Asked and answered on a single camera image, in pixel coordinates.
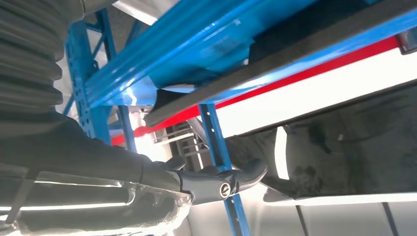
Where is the blue metal shelf rack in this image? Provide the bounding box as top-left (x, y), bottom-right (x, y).
top-left (63, 0), bottom-right (417, 236)

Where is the red barrier belt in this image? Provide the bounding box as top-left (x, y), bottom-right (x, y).
top-left (111, 35), bottom-right (400, 146)

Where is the black stanchion post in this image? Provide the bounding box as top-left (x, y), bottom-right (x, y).
top-left (395, 27), bottom-right (417, 56)

